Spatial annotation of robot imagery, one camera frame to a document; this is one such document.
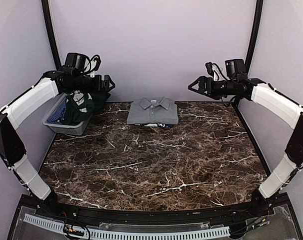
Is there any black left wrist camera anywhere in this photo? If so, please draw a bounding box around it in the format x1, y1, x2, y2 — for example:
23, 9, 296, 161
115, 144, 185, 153
61, 52, 102, 78

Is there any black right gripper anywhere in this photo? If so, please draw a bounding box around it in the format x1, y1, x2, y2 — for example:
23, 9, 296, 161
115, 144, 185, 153
188, 75, 237, 100

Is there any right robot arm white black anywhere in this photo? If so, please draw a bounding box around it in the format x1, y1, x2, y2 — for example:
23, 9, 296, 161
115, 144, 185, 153
187, 73, 303, 217

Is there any blue printed t-shirt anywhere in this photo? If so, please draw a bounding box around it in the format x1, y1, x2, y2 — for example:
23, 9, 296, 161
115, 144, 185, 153
142, 123, 174, 128

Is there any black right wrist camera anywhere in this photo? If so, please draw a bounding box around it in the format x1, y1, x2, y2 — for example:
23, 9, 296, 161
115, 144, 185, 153
205, 59, 248, 82

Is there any grey plastic laundry basket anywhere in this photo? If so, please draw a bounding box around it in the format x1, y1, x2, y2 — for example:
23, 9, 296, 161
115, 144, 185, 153
42, 94, 92, 136

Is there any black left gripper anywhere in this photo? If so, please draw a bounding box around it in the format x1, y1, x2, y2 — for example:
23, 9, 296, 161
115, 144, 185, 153
69, 73, 116, 93

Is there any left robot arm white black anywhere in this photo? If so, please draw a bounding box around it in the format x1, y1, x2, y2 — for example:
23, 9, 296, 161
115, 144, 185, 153
0, 70, 116, 218

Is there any right black frame post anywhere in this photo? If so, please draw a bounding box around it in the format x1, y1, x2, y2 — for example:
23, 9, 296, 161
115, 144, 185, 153
232, 0, 264, 108

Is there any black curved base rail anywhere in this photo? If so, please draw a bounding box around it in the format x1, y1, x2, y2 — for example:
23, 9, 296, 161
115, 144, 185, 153
18, 193, 291, 226

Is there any black frame post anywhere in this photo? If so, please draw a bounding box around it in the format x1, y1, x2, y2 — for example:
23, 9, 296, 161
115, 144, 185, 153
232, 0, 264, 108
41, 0, 62, 70

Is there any dark garment under pile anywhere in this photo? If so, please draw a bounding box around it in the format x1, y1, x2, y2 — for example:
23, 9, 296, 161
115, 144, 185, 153
91, 92, 111, 113

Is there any blue patterned garment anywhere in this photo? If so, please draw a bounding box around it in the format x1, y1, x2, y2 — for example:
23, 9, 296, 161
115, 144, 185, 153
46, 97, 68, 125

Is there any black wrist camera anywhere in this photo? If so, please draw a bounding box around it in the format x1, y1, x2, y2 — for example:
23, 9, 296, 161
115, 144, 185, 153
205, 59, 248, 82
61, 52, 102, 78

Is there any dark green white garment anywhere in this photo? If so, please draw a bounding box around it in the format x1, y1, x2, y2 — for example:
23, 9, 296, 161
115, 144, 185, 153
63, 91, 95, 126

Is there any left black frame post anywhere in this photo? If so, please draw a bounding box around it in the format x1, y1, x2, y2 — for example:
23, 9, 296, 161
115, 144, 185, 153
41, 0, 62, 70

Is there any grey button shirt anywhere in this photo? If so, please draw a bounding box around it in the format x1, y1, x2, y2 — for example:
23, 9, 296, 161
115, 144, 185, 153
126, 96, 179, 125

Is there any white slotted cable duct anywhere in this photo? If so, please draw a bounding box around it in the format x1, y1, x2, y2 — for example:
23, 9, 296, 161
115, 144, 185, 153
23, 213, 231, 240

